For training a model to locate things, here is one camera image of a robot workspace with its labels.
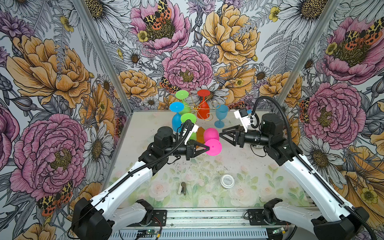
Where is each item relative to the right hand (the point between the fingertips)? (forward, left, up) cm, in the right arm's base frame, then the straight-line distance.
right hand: (222, 138), depth 64 cm
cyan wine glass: (+19, +20, 0) cm, 28 cm away
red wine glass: (+29, +7, -11) cm, 32 cm away
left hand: (-4, +6, -4) cm, 9 cm away
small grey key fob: (-10, +19, -32) cm, 39 cm away
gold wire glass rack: (+22, +11, -2) cm, 24 cm away
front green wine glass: (+13, +12, 0) cm, 18 cm away
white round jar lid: (-8, -4, -28) cm, 29 cm away
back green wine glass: (+30, +18, 0) cm, 35 cm away
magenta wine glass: (+4, +4, -5) cm, 8 cm away
